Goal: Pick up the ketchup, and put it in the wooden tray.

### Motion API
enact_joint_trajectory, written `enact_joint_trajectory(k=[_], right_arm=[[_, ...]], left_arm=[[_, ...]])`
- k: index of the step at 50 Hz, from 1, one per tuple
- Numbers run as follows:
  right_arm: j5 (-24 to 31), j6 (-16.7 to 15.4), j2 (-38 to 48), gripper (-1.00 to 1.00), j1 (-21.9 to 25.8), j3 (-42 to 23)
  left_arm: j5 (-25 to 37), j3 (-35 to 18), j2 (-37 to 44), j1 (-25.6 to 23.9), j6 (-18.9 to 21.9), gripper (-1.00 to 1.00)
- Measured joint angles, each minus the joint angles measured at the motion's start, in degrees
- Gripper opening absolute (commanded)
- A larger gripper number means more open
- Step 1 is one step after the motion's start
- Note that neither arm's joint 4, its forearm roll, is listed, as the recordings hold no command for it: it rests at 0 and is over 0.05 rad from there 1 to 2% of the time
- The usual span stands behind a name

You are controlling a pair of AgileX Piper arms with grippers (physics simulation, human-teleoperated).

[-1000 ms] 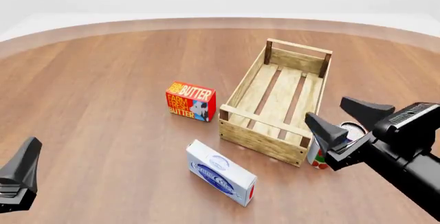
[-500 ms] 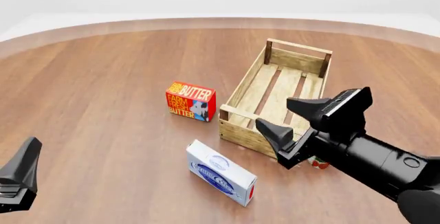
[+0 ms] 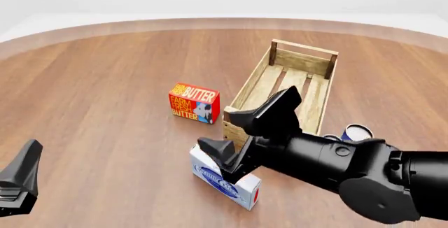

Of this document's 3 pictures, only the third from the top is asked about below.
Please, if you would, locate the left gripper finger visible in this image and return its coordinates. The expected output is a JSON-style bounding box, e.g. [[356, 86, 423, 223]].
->
[[0, 138, 44, 195]]

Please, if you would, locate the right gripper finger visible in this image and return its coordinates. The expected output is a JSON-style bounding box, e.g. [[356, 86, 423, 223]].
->
[[227, 108, 267, 136], [197, 137, 236, 173]]

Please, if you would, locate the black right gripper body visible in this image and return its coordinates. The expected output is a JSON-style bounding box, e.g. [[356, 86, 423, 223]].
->
[[219, 135, 263, 185]]

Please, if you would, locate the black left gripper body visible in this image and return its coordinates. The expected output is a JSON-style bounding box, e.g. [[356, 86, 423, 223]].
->
[[0, 180, 39, 216]]

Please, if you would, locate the wooden slat tray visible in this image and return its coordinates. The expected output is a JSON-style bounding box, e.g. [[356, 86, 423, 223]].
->
[[222, 38, 340, 154]]

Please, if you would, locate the white and blue cream cheese box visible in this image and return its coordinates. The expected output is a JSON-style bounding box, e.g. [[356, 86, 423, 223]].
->
[[188, 144, 263, 211]]

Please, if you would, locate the red butter box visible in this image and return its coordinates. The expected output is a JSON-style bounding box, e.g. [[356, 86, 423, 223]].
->
[[167, 81, 221, 125]]

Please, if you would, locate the blue tin with white lid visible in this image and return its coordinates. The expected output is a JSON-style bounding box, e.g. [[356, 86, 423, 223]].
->
[[342, 123, 375, 142]]

